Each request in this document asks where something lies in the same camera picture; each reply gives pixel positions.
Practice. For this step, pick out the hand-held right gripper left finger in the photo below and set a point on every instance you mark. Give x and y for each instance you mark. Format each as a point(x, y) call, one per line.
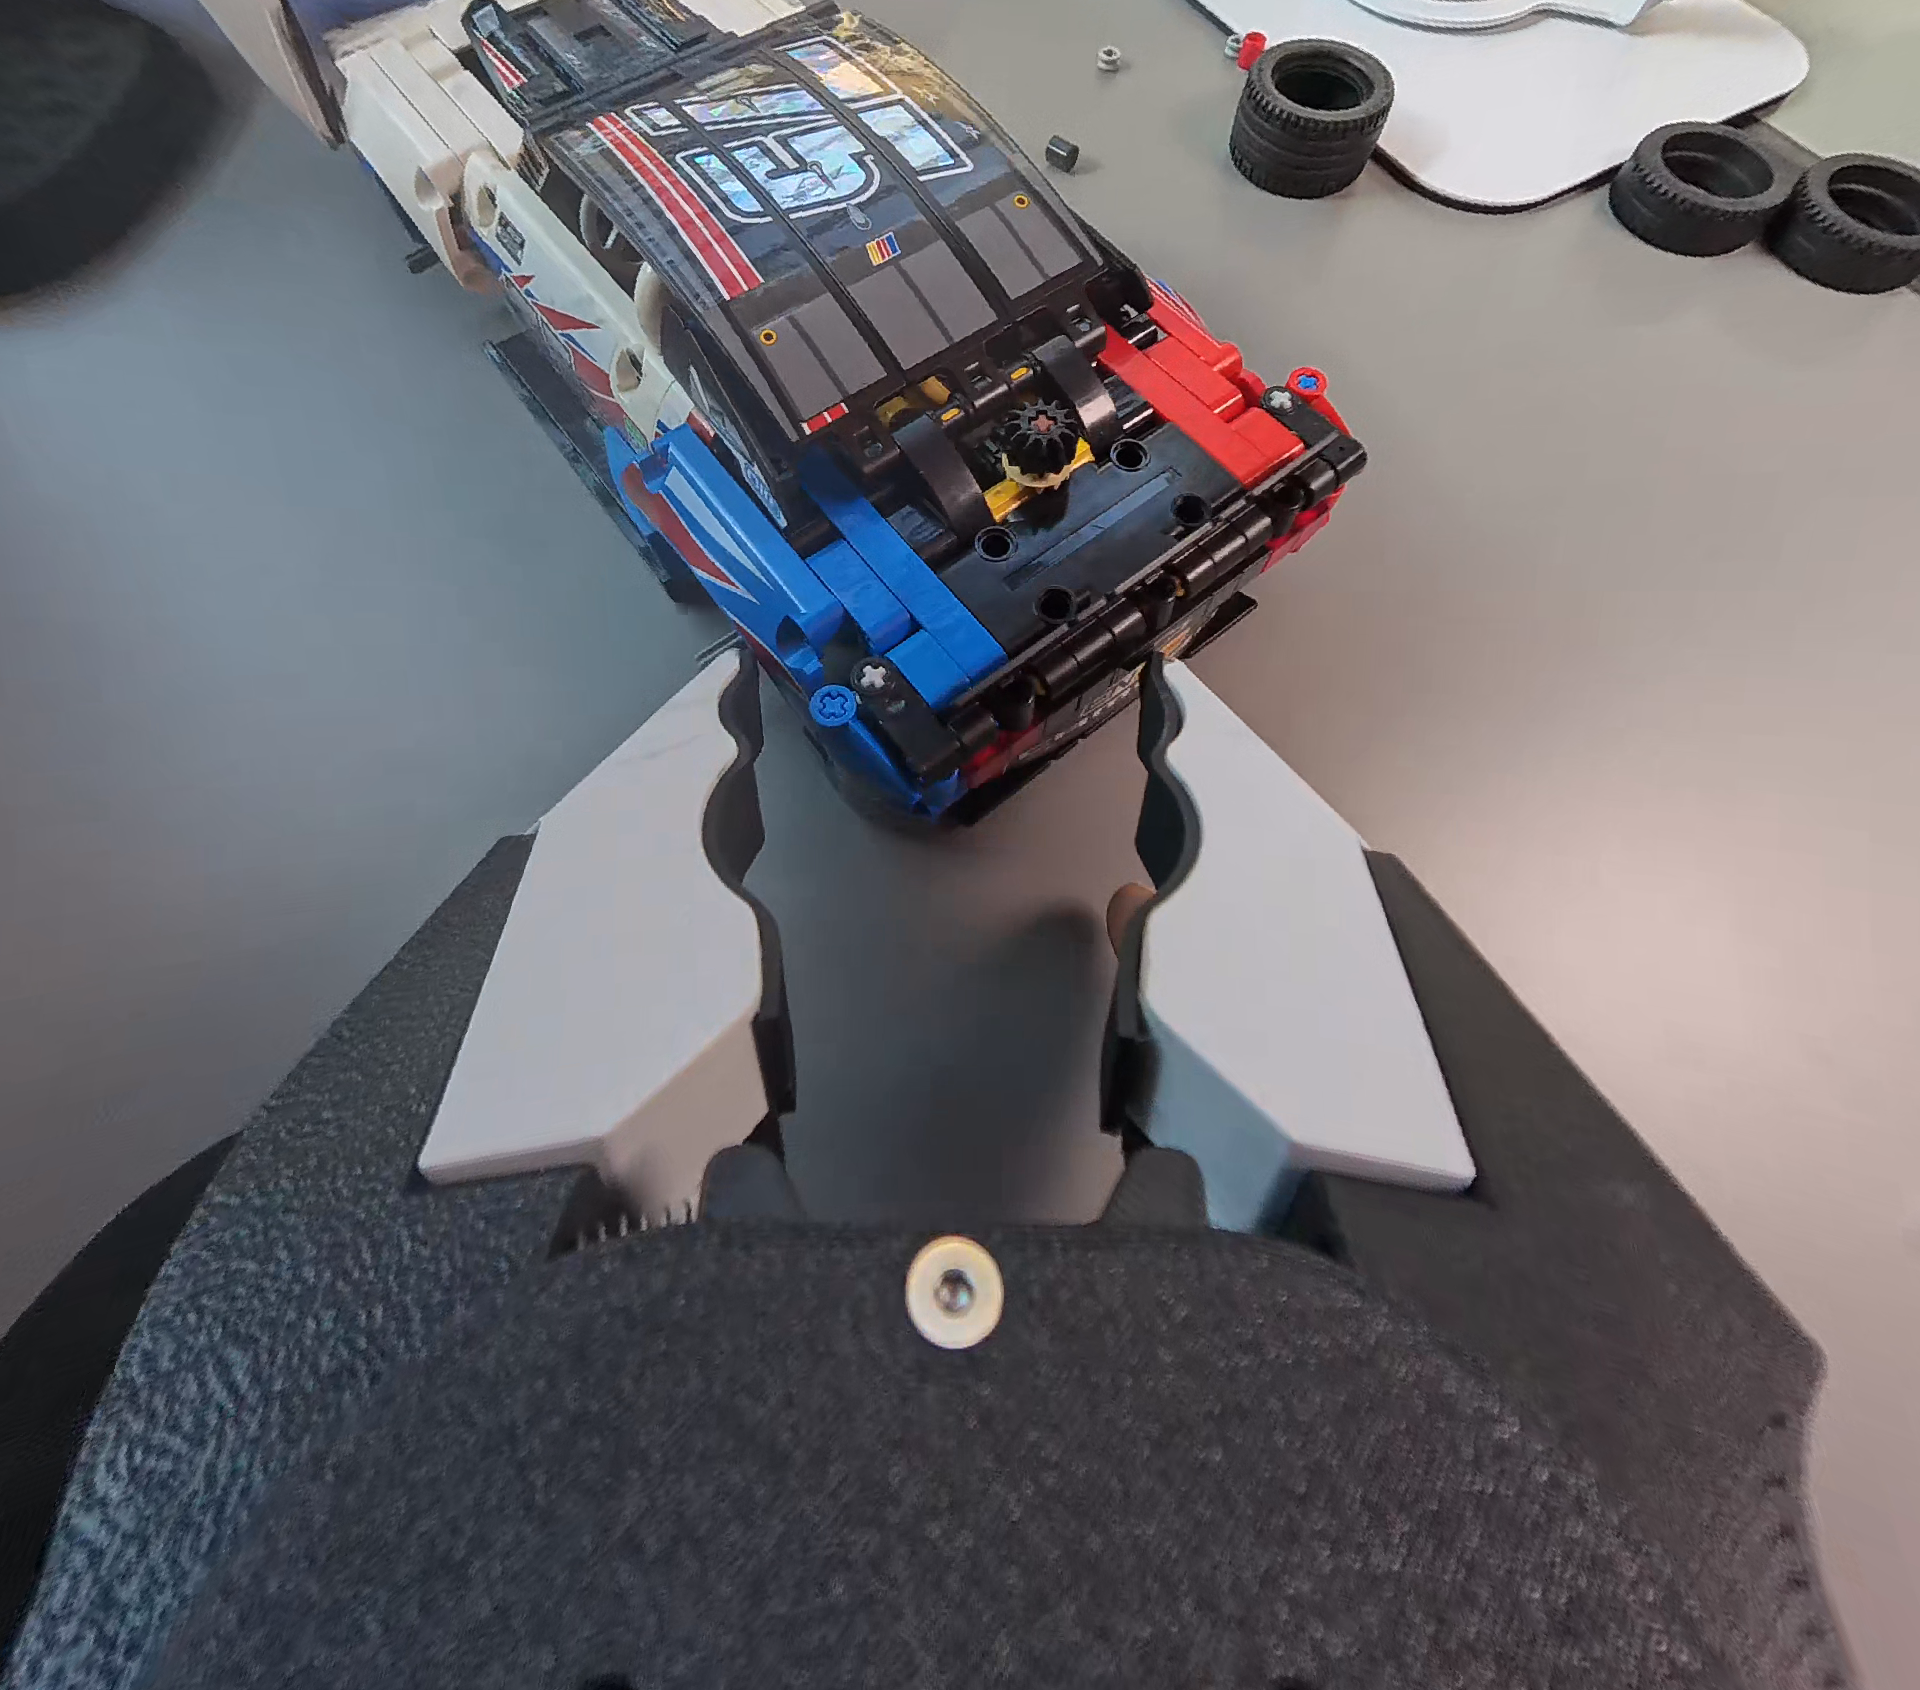
point(601, 970)

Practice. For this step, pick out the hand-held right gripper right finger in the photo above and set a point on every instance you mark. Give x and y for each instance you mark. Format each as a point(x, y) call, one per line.
point(1291, 970)

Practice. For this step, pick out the toy brick race car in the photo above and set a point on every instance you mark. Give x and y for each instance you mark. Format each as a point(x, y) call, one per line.
point(842, 220)

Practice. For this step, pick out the black rubber toy tyre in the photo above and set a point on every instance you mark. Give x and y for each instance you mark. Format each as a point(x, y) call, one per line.
point(1644, 212)
point(1275, 145)
point(1815, 251)

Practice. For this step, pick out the black textured pad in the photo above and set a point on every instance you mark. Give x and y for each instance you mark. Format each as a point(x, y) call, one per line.
point(90, 145)

